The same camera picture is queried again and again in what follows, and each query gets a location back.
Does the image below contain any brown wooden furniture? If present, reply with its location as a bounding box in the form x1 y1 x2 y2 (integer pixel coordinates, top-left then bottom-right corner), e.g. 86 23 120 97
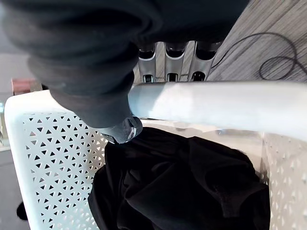
11 78 42 94

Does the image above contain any black garment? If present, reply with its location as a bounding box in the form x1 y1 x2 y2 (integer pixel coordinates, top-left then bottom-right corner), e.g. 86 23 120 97
87 126 271 230

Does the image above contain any white perforated laundry basket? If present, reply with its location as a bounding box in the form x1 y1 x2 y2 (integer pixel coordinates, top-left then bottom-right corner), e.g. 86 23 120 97
4 80 307 230

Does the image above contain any black cable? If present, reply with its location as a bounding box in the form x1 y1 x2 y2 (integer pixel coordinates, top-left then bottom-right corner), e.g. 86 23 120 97
212 32 307 81

